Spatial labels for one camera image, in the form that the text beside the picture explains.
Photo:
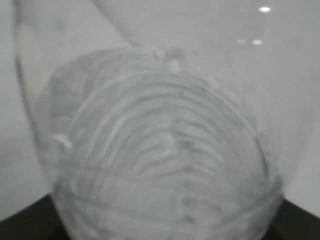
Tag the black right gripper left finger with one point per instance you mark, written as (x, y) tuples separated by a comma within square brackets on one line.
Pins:
[(39, 221)]

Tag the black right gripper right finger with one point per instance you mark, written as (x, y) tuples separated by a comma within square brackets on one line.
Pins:
[(293, 223)]

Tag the clear water bottle red label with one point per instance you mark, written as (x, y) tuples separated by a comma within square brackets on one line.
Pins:
[(169, 119)]

